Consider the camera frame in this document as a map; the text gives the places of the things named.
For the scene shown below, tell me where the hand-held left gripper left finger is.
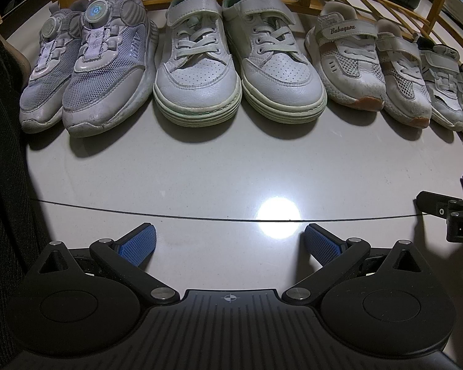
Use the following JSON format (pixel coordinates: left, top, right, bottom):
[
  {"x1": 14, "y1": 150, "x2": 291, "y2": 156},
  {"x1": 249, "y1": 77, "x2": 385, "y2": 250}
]
[{"x1": 38, "y1": 222, "x2": 181, "y2": 306}]

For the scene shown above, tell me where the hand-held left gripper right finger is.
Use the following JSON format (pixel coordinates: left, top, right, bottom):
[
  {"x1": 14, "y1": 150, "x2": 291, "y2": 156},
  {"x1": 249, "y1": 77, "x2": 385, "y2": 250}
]
[{"x1": 282, "y1": 222, "x2": 426, "y2": 306}]

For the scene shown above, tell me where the white mesh orange-soled sneaker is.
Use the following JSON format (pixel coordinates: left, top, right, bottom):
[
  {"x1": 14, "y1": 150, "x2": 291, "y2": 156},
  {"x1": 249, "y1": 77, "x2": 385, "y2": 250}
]
[
  {"x1": 305, "y1": 2, "x2": 386, "y2": 112},
  {"x1": 376, "y1": 19, "x2": 433, "y2": 129}
]

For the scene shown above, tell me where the purple dial sneaker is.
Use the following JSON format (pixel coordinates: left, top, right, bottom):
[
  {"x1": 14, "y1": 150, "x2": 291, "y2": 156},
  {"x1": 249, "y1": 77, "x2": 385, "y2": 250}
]
[
  {"x1": 19, "y1": 2, "x2": 83, "y2": 135},
  {"x1": 62, "y1": 0, "x2": 157, "y2": 138}
]

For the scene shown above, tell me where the white green-lined sneaker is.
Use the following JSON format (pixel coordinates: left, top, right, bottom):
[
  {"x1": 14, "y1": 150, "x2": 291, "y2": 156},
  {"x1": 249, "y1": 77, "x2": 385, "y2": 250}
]
[
  {"x1": 222, "y1": 0, "x2": 328, "y2": 121},
  {"x1": 153, "y1": 0, "x2": 242, "y2": 129}
]

